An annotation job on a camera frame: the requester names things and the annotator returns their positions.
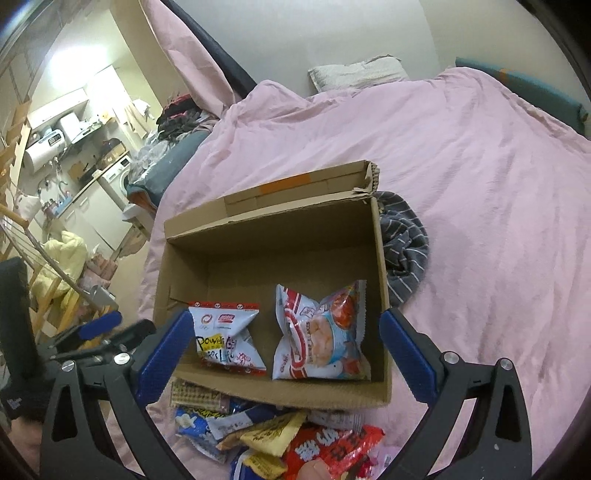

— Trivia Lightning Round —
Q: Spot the brown cardboard box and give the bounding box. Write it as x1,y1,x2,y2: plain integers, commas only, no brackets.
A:
151,159,393,409

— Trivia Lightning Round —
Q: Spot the white kitchen cabinet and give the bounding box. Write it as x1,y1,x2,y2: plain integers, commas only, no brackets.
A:
46,180,125,259

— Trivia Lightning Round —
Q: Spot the white snack packet red top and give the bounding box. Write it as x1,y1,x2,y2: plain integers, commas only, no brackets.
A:
187,302,267,374

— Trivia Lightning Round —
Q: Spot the pink blanket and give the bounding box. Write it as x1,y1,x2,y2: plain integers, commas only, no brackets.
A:
83,0,591,480

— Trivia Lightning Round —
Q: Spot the black curved bar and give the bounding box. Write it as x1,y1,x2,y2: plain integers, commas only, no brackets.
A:
161,0,257,100

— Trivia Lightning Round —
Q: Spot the pale yellow cloth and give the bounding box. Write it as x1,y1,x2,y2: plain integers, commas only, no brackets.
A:
32,231,88,319

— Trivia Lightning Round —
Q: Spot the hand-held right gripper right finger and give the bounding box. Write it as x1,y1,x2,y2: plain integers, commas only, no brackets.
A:
379,308,539,480

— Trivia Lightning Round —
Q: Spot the brown waffle snack packet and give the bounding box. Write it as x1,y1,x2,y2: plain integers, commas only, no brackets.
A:
170,377,232,414

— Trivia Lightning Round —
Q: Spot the grey striped cloth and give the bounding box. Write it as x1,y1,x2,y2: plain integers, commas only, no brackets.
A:
372,190,430,308

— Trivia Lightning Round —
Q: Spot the grey metal bracket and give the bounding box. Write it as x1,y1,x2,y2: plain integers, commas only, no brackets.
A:
90,285,118,315

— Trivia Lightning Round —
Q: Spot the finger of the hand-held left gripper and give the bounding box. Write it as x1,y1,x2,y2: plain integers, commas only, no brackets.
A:
48,320,158,366
37,311,123,354

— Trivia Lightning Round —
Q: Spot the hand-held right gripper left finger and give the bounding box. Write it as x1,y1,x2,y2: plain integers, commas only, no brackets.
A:
41,309,197,480

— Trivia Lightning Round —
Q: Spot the teal cushion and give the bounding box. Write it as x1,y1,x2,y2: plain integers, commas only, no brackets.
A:
455,58,587,134

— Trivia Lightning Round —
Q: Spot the wooden rack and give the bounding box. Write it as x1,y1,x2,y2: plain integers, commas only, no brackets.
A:
0,203,93,342

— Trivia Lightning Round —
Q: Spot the plain yellow snack packet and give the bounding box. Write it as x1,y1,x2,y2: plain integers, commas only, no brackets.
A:
240,450,289,480

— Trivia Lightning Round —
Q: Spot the white water heater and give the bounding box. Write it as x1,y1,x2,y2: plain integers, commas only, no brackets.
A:
23,131,65,174

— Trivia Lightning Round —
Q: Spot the grey blue cushion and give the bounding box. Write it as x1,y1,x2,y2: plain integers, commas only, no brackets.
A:
127,131,211,204

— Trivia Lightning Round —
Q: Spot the grey white pillow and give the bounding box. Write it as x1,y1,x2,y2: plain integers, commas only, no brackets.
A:
308,55,407,93

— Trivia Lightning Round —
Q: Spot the white washing machine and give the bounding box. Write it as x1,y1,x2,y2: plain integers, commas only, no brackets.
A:
99,159,132,210

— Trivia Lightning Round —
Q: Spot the blue white snack packet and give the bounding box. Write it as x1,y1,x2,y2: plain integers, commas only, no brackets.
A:
174,404,259,464

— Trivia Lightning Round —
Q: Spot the pile of dark clothes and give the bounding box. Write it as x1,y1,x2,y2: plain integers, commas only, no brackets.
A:
156,92,218,139

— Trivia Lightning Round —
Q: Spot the white red shrimp chips packet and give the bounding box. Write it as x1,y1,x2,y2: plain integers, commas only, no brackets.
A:
271,280,372,381

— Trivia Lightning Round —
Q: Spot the large red snack packet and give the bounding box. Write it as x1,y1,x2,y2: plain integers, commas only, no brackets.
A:
281,422,386,480

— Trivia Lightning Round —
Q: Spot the yellow snack packet dark print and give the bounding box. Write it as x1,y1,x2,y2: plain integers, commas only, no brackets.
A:
217,411,308,457

